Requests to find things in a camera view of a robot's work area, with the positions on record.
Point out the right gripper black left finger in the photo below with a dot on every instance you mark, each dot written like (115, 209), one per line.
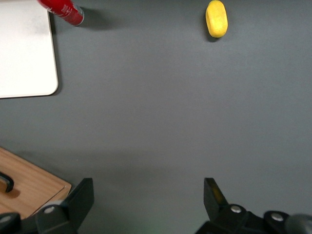
(73, 209)

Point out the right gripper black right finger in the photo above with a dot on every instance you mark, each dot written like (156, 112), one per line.
(219, 217)

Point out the red coke bottle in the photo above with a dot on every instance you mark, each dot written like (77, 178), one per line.
(65, 11)

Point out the white rectangular tray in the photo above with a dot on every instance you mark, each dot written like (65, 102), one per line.
(24, 48)

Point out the wooden drawer cabinet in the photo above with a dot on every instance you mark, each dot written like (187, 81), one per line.
(36, 185)

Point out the yellow lemon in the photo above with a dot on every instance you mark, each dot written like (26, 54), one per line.
(216, 19)

